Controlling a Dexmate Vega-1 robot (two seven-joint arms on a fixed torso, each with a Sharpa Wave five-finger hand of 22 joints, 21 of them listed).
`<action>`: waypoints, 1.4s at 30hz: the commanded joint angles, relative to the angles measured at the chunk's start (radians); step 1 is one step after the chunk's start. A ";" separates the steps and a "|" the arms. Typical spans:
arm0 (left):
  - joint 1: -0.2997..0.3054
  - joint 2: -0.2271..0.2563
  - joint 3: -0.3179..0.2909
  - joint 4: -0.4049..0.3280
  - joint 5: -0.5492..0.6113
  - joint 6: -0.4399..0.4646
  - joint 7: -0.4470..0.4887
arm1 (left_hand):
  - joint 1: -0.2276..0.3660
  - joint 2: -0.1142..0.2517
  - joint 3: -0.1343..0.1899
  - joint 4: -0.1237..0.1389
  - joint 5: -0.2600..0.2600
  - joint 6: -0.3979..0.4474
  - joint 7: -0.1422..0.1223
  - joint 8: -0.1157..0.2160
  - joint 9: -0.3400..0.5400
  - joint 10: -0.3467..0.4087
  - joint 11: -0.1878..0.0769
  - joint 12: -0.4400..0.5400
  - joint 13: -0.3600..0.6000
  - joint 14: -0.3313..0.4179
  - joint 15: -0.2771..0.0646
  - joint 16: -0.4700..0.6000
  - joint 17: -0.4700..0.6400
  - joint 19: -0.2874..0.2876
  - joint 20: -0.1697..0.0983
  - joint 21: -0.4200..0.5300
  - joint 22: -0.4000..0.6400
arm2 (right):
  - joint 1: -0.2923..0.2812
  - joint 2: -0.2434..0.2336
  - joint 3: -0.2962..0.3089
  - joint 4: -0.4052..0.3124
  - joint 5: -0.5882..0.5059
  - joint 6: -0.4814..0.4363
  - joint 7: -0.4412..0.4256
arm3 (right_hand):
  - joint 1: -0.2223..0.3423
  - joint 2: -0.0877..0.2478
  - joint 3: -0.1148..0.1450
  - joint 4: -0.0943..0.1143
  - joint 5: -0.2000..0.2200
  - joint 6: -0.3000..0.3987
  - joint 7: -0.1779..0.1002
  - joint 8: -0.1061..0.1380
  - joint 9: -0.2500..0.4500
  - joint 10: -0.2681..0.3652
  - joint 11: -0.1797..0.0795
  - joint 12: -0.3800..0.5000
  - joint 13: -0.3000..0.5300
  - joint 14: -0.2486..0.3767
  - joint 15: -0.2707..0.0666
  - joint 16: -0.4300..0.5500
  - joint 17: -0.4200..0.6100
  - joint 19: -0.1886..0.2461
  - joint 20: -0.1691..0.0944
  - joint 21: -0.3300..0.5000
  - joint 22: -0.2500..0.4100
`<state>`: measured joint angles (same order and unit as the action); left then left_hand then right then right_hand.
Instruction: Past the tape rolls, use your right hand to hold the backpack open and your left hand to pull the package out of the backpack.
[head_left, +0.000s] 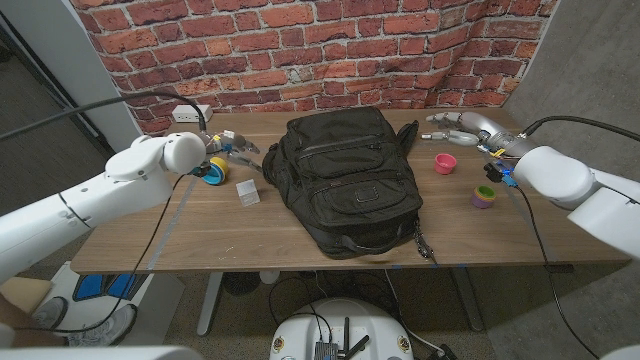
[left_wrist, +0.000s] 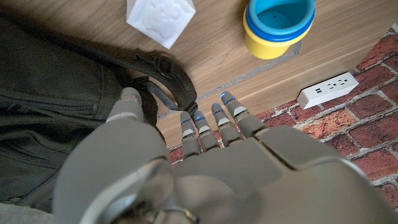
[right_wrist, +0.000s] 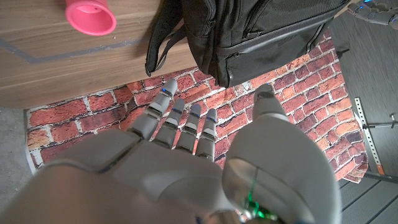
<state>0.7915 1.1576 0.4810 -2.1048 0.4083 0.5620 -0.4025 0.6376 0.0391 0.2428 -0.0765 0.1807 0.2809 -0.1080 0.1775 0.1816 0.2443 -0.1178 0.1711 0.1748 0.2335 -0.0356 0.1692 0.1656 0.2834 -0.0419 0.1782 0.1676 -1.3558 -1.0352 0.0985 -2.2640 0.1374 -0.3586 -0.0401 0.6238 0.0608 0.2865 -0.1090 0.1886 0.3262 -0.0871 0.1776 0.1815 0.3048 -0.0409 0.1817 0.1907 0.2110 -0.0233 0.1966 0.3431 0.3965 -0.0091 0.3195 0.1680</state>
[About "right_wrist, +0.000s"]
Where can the white perforated metal strip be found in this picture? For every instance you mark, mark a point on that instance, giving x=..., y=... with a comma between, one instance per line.
x=368, y=137

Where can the black backpack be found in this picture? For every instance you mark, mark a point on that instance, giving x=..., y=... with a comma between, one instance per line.
x=264, y=31

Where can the grey tape line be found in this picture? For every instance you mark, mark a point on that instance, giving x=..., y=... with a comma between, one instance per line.
x=62, y=56

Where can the black stand pole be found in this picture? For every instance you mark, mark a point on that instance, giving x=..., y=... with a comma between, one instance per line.
x=381, y=125

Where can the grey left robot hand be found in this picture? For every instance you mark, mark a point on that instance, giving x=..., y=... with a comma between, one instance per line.
x=376, y=14

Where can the brick print backdrop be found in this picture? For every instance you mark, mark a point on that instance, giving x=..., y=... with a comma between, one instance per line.
x=311, y=93

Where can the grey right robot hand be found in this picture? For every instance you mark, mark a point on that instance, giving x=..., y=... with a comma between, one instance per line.
x=155, y=180

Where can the red plastic cup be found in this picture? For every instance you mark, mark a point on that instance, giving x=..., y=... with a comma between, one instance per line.
x=90, y=15

